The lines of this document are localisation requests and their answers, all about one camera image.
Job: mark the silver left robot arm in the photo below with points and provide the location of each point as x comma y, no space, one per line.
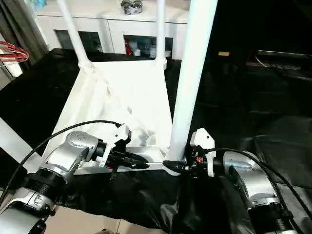
58,165

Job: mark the white cabinet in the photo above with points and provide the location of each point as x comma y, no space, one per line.
107,22

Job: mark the small tan tag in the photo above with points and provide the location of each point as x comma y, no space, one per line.
224,53

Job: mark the white plastic table top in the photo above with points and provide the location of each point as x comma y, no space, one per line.
122,97

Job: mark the white plastic table leg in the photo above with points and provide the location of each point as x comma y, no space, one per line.
160,29
192,73
73,31
13,141

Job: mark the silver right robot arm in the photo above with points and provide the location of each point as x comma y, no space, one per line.
253,185

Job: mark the small red bottle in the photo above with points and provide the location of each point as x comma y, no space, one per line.
128,48

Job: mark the grey crumpled bundle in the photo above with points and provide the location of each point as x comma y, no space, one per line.
131,6

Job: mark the black plastic mat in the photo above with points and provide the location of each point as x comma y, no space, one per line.
234,112

